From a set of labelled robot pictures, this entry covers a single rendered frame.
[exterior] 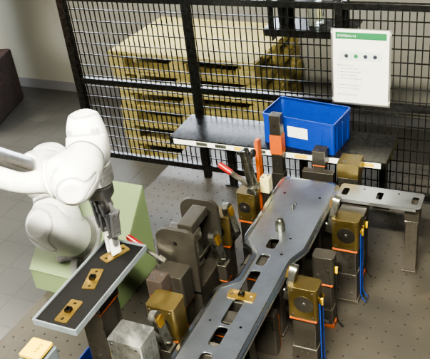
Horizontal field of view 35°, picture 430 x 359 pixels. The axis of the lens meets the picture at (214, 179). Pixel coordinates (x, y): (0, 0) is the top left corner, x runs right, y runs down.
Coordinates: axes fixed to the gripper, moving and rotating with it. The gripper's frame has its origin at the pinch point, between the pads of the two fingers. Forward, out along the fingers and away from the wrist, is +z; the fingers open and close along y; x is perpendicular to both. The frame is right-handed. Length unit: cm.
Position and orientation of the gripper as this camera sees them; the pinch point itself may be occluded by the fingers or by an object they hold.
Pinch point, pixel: (112, 242)
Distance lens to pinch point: 196.9
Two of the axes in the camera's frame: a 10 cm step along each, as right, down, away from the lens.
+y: 6.5, 3.4, -6.8
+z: 1.1, 8.5, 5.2
